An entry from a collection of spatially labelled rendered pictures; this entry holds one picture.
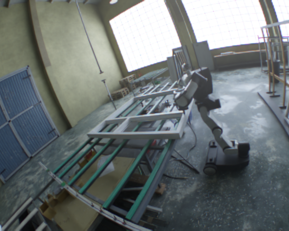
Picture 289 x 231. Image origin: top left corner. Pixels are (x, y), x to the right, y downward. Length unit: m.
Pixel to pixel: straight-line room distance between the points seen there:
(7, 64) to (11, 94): 1.51
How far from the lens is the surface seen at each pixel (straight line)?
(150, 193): 0.94
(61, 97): 7.22
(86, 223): 1.37
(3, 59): 7.75
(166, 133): 1.26
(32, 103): 7.10
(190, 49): 8.73
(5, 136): 6.93
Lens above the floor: 1.60
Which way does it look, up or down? 22 degrees down
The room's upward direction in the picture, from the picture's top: 21 degrees counter-clockwise
